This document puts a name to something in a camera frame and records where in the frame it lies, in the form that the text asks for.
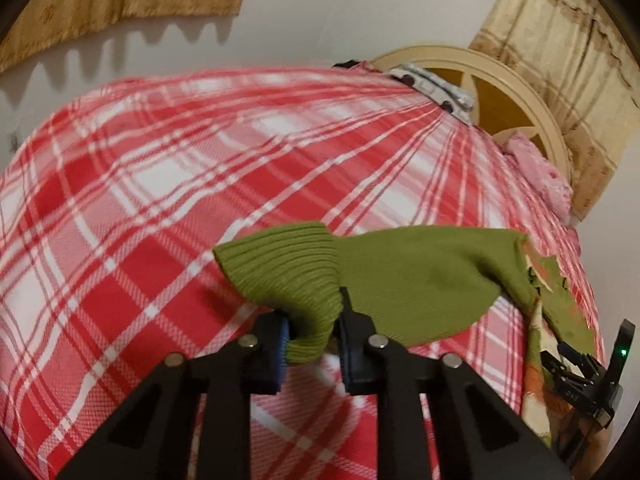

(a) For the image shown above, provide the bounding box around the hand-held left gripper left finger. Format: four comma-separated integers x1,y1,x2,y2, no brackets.
56,311,292,480

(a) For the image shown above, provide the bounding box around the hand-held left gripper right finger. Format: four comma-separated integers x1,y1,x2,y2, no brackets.
337,287,572,480

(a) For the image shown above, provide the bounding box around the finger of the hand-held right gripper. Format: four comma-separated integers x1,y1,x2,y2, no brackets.
556,341,603,378
541,350,581,395

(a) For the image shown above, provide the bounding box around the green knit sweater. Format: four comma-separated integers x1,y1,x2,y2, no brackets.
213,221,608,447

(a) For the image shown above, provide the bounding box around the person's right forearm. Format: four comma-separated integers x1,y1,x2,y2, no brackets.
552,405,615,480

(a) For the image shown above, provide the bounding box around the pink bed sheet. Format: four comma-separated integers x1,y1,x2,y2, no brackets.
564,224,585,258

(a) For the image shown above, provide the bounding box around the pink pillow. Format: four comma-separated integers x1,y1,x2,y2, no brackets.
501,130,575,219

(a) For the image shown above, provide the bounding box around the red plaid blanket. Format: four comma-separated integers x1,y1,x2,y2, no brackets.
0,60,608,480

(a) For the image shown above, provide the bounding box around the cream round headboard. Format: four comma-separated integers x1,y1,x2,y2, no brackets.
369,45,572,188

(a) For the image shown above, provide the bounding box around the grey patterned pillow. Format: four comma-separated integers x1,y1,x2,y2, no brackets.
389,63,476,125

